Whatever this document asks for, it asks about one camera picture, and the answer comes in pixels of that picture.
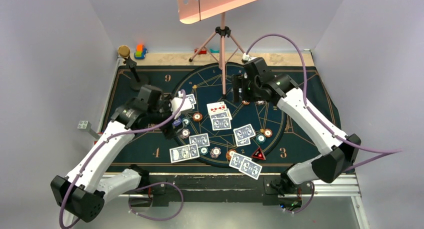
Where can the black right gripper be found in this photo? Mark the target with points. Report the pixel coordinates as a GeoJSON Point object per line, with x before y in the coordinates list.
{"type": "Point", "coordinates": [239, 81]}

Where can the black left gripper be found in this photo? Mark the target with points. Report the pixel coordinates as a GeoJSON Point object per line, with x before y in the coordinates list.
{"type": "Point", "coordinates": [168, 130]}

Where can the blue small blind button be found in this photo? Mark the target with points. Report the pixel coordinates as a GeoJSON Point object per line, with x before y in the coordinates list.
{"type": "Point", "coordinates": [178, 122]}

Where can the purple chips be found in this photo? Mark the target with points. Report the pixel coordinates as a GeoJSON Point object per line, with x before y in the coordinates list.
{"type": "Point", "coordinates": [185, 133]}

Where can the blue playing card deck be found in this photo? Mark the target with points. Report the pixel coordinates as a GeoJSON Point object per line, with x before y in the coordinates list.
{"type": "Point", "coordinates": [184, 153]}

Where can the green poker chip stack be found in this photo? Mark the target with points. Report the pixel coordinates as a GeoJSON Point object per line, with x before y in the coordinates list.
{"type": "Point", "coordinates": [204, 151]}

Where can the dealt card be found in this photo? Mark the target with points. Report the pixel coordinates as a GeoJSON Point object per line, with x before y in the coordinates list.
{"type": "Point", "coordinates": [244, 132]}
{"type": "Point", "coordinates": [192, 99]}

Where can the face down community card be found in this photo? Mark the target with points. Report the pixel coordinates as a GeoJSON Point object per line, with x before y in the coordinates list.
{"type": "Point", "coordinates": [219, 124]}

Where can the purple white poker chip stack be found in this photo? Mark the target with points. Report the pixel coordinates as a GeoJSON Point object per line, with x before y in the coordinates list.
{"type": "Point", "coordinates": [215, 152]}

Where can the orange poker chip stack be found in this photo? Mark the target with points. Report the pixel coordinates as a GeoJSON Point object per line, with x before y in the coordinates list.
{"type": "Point", "coordinates": [229, 154]}

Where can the red triangle dealer marker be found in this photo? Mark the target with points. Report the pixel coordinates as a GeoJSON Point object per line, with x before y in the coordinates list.
{"type": "Point", "coordinates": [258, 154]}

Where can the dealer seat card one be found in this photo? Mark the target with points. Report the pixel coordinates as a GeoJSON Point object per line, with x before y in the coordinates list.
{"type": "Point", "coordinates": [237, 159]}

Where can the dealer seat card two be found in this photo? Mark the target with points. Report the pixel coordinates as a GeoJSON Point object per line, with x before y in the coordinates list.
{"type": "Point", "coordinates": [250, 168]}

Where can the face down burn card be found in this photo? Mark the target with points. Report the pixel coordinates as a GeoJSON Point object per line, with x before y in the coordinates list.
{"type": "Point", "coordinates": [201, 140]}

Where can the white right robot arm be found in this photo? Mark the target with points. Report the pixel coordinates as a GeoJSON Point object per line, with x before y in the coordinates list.
{"type": "Point", "coordinates": [337, 150]}

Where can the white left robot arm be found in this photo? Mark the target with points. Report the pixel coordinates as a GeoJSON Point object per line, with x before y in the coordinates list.
{"type": "Point", "coordinates": [83, 192]}

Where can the round dark blue mat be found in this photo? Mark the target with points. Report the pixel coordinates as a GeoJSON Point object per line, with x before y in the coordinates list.
{"type": "Point", "coordinates": [205, 83]}

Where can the pink tripod stand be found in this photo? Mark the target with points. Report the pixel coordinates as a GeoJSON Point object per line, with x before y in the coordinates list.
{"type": "Point", "coordinates": [223, 32]}

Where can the red toy block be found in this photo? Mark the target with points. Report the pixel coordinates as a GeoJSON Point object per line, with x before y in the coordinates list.
{"type": "Point", "coordinates": [201, 52]}

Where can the dark green poker mat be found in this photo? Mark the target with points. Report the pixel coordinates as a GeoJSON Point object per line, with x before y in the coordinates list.
{"type": "Point", "coordinates": [150, 150]}

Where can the colourful toy blocks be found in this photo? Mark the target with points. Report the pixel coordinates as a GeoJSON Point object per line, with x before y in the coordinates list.
{"type": "Point", "coordinates": [140, 52]}

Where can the grey toy brick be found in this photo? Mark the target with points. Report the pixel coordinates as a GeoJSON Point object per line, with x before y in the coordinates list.
{"type": "Point", "coordinates": [84, 126]}

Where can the gold round lid jar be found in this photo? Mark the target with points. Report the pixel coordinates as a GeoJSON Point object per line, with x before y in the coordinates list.
{"type": "Point", "coordinates": [124, 51]}

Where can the pink perforated board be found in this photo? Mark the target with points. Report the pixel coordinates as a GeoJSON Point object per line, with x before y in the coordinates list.
{"type": "Point", "coordinates": [192, 11]}

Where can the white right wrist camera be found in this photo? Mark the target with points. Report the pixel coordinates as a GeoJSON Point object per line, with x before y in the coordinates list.
{"type": "Point", "coordinates": [246, 58]}

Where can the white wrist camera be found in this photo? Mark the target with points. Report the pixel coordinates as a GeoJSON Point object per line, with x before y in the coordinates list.
{"type": "Point", "coordinates": [246, 58]}
{"type": "Point", "coordinates": [180, 104]}

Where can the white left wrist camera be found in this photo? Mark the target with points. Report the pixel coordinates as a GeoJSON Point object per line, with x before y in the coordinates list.
{"type": "Point", "coordinates": [180, 104]}

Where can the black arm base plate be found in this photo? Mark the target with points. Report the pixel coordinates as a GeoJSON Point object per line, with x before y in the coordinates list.
{"type": "Point", "coordinates": [216, 188]}

